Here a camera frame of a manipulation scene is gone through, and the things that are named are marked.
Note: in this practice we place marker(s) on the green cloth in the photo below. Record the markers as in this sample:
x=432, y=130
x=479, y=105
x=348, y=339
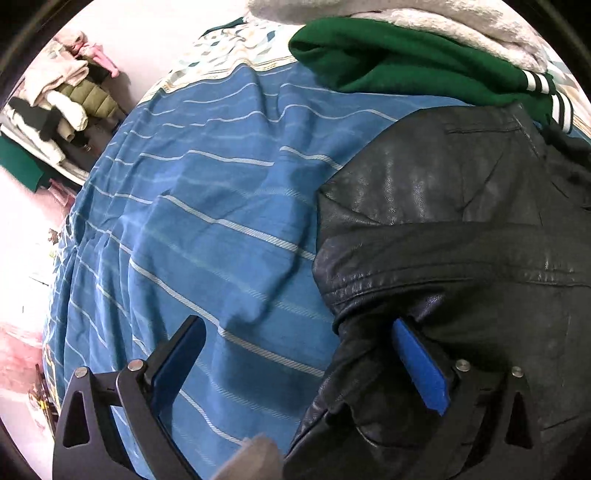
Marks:
x=18, y=161

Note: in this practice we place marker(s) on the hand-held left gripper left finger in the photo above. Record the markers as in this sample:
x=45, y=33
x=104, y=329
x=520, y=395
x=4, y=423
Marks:
x=173, y=364

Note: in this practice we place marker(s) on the blue striped bed sheet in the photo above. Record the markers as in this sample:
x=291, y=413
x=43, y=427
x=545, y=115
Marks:
x=198, y=207

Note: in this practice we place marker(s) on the white fleece garment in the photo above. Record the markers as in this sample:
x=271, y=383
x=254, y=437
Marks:
x=443, y=21

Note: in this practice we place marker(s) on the green varsity jacket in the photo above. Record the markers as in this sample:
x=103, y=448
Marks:
x=415, y=60

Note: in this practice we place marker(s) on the pile of assorted clothes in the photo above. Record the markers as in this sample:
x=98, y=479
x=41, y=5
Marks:
x=64, y=101

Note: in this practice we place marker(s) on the black leather jacket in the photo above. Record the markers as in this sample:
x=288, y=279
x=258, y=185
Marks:
x=438, y=230

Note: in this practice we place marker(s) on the patterned white quilt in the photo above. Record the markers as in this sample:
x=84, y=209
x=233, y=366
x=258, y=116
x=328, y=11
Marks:
x=217, y=50

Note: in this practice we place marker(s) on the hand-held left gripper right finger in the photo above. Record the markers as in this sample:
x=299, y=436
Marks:
x=422, y=364

